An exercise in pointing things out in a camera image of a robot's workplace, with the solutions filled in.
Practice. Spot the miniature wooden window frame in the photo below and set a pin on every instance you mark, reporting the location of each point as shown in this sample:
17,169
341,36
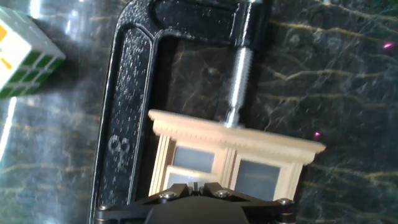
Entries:
233,138

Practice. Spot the black marble pattern mat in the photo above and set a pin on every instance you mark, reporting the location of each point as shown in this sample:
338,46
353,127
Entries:
348,93

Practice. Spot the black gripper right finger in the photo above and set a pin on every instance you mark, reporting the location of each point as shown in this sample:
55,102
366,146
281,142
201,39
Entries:
270,214

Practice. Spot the sliding wooden window sash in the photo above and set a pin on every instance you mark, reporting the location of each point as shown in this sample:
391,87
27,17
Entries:
174,171

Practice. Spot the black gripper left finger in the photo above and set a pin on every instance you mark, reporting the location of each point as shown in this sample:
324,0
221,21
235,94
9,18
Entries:
124,214

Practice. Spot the black metal C-clamp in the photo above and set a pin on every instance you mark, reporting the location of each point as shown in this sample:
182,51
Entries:
124,109

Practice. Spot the Rubik's cube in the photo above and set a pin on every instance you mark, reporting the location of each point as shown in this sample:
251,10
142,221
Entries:
21,59

